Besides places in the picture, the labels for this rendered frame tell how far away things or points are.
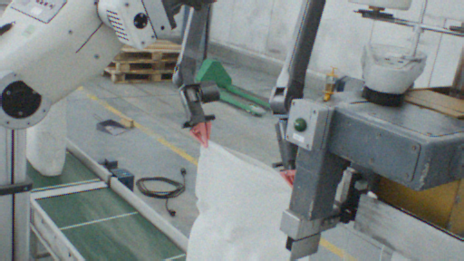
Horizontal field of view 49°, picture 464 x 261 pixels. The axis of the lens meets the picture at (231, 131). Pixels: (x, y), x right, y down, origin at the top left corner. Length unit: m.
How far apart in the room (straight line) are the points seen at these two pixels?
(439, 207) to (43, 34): 1.01
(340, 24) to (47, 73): 6.59
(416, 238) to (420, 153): 0.28
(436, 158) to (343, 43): 6.65
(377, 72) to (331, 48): 6.61
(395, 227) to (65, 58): 0.85
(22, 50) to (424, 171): 0.91
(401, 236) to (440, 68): 5.65
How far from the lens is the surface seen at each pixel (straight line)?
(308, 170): 1.12
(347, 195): 1.29
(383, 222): 1.23
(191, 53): 1.69
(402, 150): 0.98
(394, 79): 1.13
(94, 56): 1.28
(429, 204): 1.31
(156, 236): 2.36
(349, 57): 7.53
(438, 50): 6.81
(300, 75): 1.37
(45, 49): 1.26
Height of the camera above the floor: 1.57
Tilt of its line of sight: 18 degrees down
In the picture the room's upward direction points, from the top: 8 degrees clockwise
